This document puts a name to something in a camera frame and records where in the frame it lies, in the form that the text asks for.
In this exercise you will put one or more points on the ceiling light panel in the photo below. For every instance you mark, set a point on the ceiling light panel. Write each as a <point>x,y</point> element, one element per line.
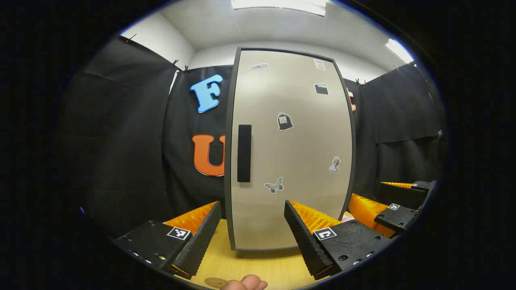
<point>278,5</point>
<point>399,50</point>

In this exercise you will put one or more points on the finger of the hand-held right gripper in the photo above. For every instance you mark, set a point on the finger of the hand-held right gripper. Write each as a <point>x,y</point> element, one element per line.
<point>421,186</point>
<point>397,217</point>

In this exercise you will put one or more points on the round brown coaster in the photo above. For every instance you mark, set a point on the round brown coaster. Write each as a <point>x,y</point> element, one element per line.
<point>213,282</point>

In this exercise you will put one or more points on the grey cabinet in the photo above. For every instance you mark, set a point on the grey cabinet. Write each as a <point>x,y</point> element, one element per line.
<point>228,161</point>

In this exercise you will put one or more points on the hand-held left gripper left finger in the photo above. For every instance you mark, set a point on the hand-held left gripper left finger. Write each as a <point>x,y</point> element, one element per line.
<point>199,241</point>

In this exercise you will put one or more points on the pink and green plush toy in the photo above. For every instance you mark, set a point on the pink and green plush toy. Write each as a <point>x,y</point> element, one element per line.
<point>347,218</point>

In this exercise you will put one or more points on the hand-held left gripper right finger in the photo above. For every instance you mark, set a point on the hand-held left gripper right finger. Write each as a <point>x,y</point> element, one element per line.
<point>306,241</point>

